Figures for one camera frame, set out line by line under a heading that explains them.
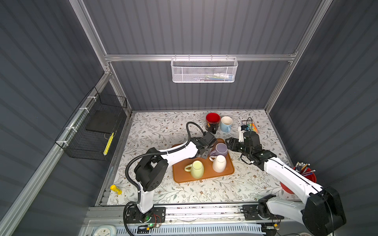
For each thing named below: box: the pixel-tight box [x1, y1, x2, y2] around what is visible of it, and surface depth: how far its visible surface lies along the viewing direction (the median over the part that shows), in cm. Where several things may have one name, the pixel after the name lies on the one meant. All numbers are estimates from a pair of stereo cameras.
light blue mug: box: [220, 116, 233, 133], surface depth 103 cm
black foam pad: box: [85, 109, 123, 134], surface depth 77 cm
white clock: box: [93, 225, 117, 236], surface depth 69 cm
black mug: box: [205, 112, 221, 135], surface depth 104 cm
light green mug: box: [184, 160, 205, 179], surface depth 82 cm
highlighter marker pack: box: [241, 119, 259, 134], surface depth 114 cm
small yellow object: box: [110, 184, 123, 195], surface depth 77 cm
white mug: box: [208, 154, 227, 174], surface depth 86 cm
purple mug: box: [209, 142, 228, 158], surface depth 92 cm
